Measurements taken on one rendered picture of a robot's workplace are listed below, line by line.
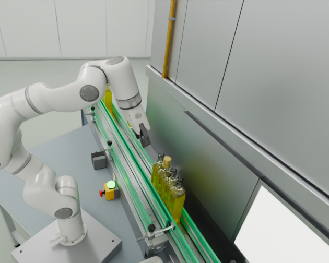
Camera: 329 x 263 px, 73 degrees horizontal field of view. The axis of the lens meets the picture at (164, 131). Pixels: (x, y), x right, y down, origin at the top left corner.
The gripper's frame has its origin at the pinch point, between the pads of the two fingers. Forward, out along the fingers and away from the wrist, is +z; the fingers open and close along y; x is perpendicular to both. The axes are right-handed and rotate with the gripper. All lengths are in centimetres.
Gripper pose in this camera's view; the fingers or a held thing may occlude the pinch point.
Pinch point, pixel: (142, 137)
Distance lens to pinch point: 78.0
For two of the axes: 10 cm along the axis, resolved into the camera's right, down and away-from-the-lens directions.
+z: 1.9, 7.4, 6.5
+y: -4.7, -5.1, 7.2
